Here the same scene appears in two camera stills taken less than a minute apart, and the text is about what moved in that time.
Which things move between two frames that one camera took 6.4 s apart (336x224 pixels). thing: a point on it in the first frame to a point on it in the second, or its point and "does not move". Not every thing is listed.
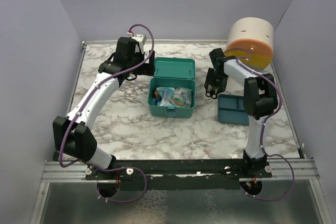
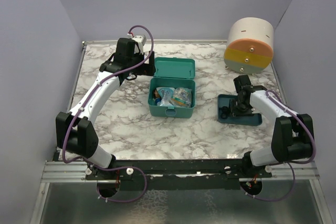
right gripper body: x=218 y=81 to x=238 y=108
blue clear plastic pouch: x=166 y=93 does not move
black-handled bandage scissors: x=211 y=93 to x=224 y=110
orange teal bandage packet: x=181 y=97 does not move
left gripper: x=148 y=67 does not move
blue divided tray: x=231 y=109 does not move
